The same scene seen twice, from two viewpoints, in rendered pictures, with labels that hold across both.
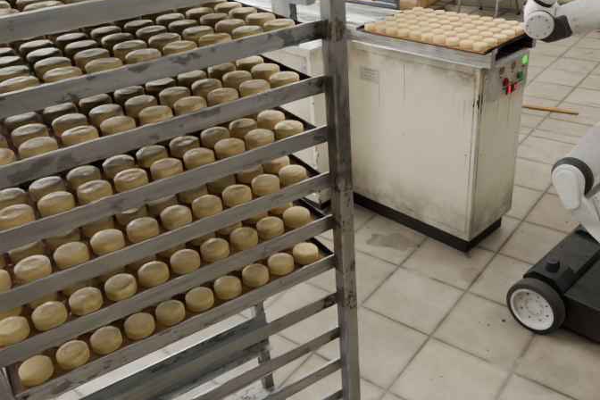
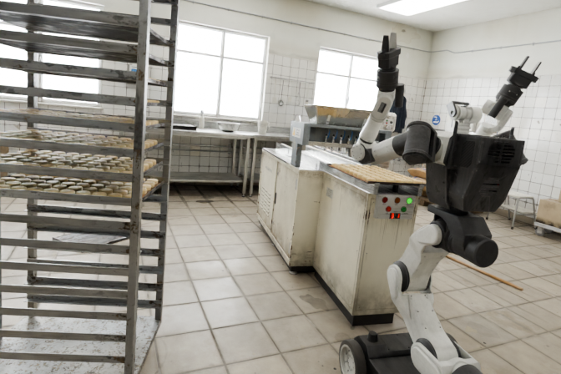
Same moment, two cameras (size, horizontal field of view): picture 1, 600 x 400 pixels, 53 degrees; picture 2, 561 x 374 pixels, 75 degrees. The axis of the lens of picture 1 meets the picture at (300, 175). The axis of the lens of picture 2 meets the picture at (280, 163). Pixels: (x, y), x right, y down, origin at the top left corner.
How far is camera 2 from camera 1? 1.10 m
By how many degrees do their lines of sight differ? 31
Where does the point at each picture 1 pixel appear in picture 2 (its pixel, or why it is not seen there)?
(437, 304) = (303, 341)
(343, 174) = (136, 149)
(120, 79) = (40, 66)
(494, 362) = not seen: outside the picture
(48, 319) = not seen: outside the picture
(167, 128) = (56, 93)
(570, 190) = (393, 283)
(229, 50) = (90, 70)
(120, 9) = (46, 39)
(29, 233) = not seen: outside the picture
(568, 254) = (396, 341)
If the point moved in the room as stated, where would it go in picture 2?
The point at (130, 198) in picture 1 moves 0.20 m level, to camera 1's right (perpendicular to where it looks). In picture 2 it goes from (32, 118) to (71, 124)
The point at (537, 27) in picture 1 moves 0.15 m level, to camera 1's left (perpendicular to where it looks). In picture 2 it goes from (356, 153) to (325, 148)
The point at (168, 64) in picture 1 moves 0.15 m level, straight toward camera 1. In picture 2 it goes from (62, 67) to (21, 60)
